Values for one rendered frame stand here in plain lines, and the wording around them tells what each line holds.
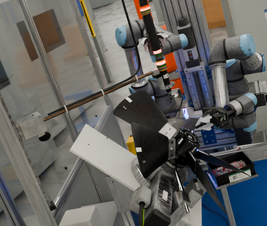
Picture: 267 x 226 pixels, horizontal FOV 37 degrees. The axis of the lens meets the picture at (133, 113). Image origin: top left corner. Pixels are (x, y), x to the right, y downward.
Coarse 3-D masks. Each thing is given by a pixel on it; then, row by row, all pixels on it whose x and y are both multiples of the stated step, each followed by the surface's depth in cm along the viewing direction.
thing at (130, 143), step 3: (129, 135) 239; (129, 138) 235; (132, 138) 233; (129, 141) 231; (132, 141) 230; (129, 144) 230; (132, 144) 230; (129, 147) 231; (132, 147) 231; (129, 150) 232; (132, 150) 231; (135, 150) 231; (135, 153) 232
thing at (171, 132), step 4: (168, 124) 183; (164, 128) 182; (168, 128) 182; (172, 128) 182; (160, 132) 182; (164, 132) 182; (168, 132) 182; (172, 132) 182; (168, 136) 181; (172, 136) 181
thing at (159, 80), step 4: (156, 72) 174; (152, 76) 178; (156, 76) 174; (160, 76) 175; (160, 80) 176; (160, 84) 177; (172, 84) 177; (160, 88) 179; (164, 88) 177; (168, 88) 177
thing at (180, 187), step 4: (176, 168) 177; (176, 172) 174; (176, 176) 173; (180, 180) 170; (180, 184) 167; (180, 188) 165; (184, 204) 158; (184, 208) 157; (188, 212) 154; (188, 216) 153
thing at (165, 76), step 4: (140, 0) 165; (144, 0) 165; (140, 4) 166; (144, 4) 165; (160, 72) 176; (164, 72) 176; (164, 76) 176; (168, 76) 177; (164, 80) 177; (168, 80) 178; (164, 84) 178; (168, 84) 178
